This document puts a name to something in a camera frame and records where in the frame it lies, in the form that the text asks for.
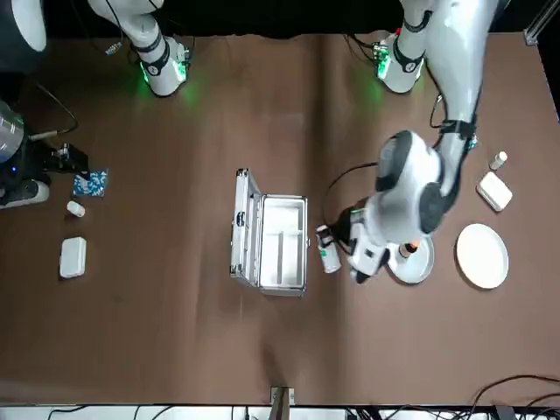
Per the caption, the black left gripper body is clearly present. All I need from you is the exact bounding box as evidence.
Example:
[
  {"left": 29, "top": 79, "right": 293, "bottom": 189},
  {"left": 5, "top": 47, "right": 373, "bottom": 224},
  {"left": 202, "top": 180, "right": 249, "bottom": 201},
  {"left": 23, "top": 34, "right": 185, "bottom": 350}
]
[{"left": 330, "top": 208, "right": 356, "bottom": 256}]

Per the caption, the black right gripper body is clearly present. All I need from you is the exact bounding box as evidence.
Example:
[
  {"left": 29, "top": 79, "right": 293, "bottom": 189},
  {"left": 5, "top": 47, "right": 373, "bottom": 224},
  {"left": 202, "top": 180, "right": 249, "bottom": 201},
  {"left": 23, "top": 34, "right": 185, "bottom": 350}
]
[{"left": 42, "top": 146, "right": 69, "bottom": 176}]

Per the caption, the white hydrogen peroxide bottle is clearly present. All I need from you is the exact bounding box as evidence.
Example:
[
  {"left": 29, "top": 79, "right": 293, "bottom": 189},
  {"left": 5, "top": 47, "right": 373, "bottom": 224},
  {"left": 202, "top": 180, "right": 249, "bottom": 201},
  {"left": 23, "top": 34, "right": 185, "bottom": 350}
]
[{"left": 317, "top": 225, "right": 343, "bottom": 275}]

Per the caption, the brown iodophor bottle orange cap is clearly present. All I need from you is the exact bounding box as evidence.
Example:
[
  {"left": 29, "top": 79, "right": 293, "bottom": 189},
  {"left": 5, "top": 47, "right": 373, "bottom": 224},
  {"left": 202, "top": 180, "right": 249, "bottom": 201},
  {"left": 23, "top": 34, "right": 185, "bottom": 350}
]
[{"left": 398, "top": 238, "right": 422, "bottom": 259}]

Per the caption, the silver aluminium medical case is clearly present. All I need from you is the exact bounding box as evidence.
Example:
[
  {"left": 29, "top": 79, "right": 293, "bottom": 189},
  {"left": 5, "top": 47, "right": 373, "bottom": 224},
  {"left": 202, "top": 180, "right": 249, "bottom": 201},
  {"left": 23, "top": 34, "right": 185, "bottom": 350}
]
[{"left": 230, "top": 167, "right": 310, "bottom": 298}]

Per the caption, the gray round plate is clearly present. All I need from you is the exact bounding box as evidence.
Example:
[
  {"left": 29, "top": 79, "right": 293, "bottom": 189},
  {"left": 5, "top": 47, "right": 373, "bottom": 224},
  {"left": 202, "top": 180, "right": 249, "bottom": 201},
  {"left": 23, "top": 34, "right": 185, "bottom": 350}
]
[{"left": 387, "top": 238, "right": 436, "bottom": 285}]

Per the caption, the white round plate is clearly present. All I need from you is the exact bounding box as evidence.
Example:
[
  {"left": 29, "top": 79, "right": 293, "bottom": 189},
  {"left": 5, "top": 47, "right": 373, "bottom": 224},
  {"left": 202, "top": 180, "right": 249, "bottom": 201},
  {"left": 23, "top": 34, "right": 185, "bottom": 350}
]
[{"left": 456, "top": 223, "right": 510, "bottom": 290}]

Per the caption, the white plastic box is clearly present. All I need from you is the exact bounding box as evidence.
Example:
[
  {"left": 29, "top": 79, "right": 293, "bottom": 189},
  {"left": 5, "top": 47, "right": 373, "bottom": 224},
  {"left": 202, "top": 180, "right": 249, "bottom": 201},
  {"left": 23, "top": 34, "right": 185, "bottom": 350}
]
[
  {"left": 59, "top": 236, "right": 88, "bottom": 280},
  {"left": 476, "top": 171, "right": 514, "bottom": 213}
]

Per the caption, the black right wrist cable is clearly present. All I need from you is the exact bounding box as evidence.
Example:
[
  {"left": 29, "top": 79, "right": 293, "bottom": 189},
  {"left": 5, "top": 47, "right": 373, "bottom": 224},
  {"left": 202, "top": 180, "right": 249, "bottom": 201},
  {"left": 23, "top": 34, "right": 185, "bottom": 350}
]
[{"left": 28, "top": 82, "right": 80, "bottom": 142}]

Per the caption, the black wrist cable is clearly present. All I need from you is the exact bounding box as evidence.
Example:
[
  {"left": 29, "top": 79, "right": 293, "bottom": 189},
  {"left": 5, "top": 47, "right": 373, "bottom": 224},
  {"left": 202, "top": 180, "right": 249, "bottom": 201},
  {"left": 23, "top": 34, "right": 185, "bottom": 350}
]
[
  {"left": 28, "top": 82, "right": 80, "bottom": 142},
  {"left": 322, "top": 161, "right": 380, "bottom": 228}
]

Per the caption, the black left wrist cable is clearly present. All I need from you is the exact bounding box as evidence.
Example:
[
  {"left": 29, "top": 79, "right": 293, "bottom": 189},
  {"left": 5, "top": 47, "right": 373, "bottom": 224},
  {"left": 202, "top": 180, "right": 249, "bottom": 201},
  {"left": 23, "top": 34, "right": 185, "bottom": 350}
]
[{"left": 322, "top": 161, "right": 380, "bottom": 228}]

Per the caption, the black cable with silver connector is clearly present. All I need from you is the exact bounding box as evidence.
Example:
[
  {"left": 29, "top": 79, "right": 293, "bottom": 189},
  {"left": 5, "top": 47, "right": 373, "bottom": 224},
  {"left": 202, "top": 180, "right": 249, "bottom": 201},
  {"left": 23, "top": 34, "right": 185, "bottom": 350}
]
[{"left": 430, "top": 94, "right": 444, "bottom": 129}]

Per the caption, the aluminium camera post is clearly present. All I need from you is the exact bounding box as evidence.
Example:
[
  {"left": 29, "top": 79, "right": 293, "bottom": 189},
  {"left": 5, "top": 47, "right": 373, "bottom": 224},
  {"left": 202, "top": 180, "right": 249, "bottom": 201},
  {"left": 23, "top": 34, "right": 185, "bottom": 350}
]
[{"left": 269, "top": 386, "right": 295, "bottom": 420}]

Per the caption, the black left base cable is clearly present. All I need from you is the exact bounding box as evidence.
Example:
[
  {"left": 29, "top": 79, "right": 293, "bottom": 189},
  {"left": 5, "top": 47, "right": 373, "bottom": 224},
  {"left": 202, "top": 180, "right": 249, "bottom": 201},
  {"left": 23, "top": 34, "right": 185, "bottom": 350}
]
[{"left": 347, "top": 33, "right": 382, "bottom": 62}]

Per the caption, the aluminium frame rail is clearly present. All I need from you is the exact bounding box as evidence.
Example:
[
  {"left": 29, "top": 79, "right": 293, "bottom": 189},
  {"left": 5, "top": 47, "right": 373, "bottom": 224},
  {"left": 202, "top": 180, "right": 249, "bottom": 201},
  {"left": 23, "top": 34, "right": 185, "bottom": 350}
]
[{"left": 524, "top": 0, "right": 560, "bottom": 45}]

